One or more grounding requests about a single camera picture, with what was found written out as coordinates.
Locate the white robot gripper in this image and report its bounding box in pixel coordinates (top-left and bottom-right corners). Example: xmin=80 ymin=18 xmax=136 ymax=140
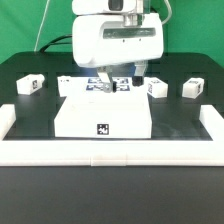
xmin=72 ymin=13 xmax=164 ymax=93

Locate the white square tabletop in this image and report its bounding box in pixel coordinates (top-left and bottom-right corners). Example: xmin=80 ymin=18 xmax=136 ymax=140
xmin=54 ymin=89 xmax=152 ymax=139

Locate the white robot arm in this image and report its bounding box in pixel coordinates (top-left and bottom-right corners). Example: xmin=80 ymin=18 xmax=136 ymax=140
xmin=72 ymin=0 xmax=163 ymax=92

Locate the white fiducial marker sheet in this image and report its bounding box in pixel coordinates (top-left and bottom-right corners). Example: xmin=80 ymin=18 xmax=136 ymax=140
xmin=69 ymin=76 xmax=151 ymax=93

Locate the green backdrop curtain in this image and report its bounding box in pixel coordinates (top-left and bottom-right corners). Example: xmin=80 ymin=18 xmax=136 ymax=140
xmin=0 ymin=0 xmax=224 ymax=66

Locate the white U-shaped fence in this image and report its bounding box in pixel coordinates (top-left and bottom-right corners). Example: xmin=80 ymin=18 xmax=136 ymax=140
xmin=0 ymin=104 xmax=224 ymax=166

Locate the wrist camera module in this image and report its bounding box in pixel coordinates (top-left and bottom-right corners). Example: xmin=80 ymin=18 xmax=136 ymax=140
xmin=108 ymin=0 xmax=124 ymax=11

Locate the black cable bundle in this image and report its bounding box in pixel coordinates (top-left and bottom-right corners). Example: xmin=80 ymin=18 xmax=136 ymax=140
xmin=39 ymin=33 xmax=74 ymax=53

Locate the thin white cable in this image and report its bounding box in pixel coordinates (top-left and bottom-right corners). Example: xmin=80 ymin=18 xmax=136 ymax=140
xmin=33 ymin=0 xmax=52 ymax=52

